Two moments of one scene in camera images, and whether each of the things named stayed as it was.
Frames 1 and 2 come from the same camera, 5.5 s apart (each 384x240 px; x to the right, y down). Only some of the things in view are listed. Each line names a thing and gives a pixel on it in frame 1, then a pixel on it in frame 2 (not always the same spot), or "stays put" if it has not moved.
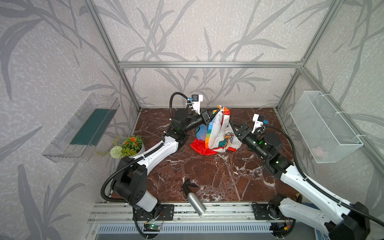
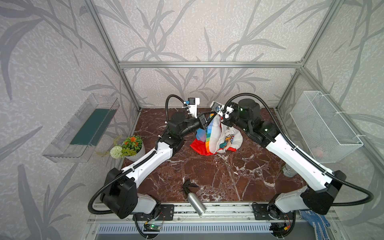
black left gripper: [205, 117] stays put
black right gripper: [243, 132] → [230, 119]
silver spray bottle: [197, 204] stays put
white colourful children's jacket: [218, 135] stays put
